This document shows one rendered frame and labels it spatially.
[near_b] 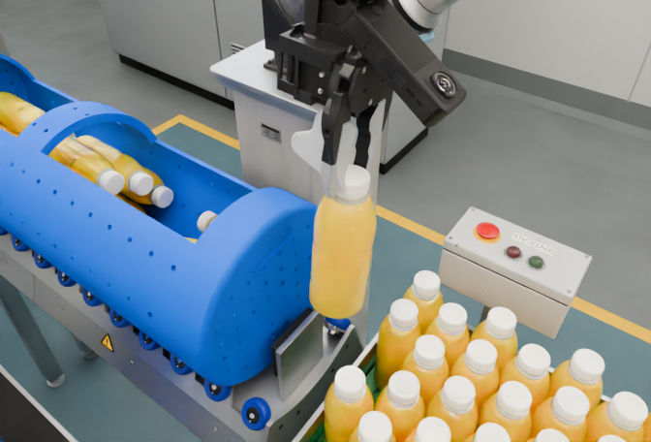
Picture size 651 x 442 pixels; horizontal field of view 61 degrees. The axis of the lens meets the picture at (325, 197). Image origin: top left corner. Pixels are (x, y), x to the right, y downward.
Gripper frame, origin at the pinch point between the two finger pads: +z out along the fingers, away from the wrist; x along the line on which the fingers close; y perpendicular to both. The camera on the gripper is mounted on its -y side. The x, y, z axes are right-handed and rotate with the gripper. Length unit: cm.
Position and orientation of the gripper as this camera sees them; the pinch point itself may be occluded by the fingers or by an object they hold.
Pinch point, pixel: (350, 179)
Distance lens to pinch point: 55.2
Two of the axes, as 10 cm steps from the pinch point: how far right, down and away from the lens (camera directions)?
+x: -5.9, 4.4, -6.8
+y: -8.1, -4.1, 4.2
